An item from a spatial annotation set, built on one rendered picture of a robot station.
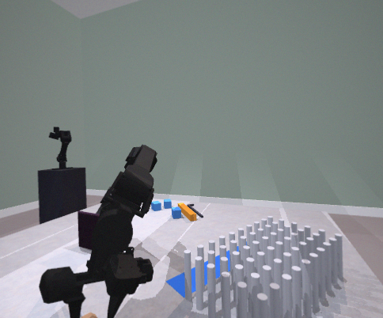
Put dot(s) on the orange rectangular block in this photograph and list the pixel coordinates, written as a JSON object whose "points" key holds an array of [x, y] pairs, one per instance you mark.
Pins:
{"points": [[187, 212]]}

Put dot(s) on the blue rectangular block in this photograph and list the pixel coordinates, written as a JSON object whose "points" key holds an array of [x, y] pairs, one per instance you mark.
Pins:
{"points": [[156, 205], [167, 203], [176, 212]]}

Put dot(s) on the blue flat strip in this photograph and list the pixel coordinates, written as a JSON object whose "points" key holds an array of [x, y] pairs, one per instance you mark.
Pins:
{"points": [[178, 282]]}

